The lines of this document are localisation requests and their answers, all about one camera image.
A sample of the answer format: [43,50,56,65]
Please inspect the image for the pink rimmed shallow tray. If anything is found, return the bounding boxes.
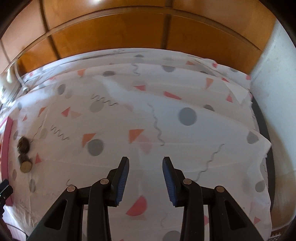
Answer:
[0,116,15,207]

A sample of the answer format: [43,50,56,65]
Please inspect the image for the patterned white tablecloth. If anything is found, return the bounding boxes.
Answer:
[7,49,272,240]

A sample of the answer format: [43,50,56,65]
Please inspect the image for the white kettle power cable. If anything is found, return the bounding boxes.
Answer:
[6,61,31,93]

